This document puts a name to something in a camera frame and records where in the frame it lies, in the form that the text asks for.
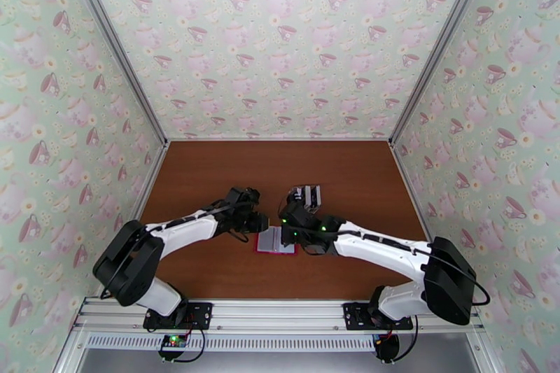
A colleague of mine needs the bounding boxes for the aluminium frame leg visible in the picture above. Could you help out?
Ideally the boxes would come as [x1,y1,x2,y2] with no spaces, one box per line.
[465,328,504,373]
[51,323,88,373]

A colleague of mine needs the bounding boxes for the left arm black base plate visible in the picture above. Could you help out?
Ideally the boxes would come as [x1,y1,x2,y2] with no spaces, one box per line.
[143,302,214,332]

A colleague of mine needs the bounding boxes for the aluminium table back rail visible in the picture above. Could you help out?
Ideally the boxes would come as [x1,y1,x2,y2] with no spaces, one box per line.
[167,136,391,143]

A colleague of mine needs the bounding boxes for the clear acrylic card stand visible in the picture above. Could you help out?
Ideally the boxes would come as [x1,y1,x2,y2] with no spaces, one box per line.
[292,184,323,216]

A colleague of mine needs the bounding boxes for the circuit board with green light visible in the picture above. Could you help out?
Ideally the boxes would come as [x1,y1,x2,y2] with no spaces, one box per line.
[159,334,188,351]

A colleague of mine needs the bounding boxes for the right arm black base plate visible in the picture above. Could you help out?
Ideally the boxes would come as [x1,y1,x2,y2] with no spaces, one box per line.
[342,302,414,332]

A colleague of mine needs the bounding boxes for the red leather card holder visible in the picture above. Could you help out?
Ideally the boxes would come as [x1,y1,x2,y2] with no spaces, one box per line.
[253,227,298,257]

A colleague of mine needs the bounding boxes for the black round electronics mount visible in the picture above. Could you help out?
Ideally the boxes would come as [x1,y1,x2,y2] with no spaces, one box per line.
[372,334,400,364]

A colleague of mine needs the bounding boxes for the aluminium frame post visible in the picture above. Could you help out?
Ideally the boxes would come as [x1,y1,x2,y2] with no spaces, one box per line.
[388,0,500,146]
[59,0,169,146]

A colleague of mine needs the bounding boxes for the aluminium table side rail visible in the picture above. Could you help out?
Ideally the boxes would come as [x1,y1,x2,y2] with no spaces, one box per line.
[389,141,432,241]
[127,141,171,228]

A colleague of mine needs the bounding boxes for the perforated metal cable tray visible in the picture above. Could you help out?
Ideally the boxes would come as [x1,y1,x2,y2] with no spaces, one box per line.
[83,332,382,353]

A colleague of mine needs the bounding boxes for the black cable at circuit board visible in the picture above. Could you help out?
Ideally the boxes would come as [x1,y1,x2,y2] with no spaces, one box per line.
[172,328,207,364]

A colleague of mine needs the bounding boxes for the aluminium mounting rail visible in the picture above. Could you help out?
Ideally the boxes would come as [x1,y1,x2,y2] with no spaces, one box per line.
[71,296,487,335]

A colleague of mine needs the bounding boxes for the black cable at round mount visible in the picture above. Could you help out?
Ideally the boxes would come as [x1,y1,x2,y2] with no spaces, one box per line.
[393,316,422,362]

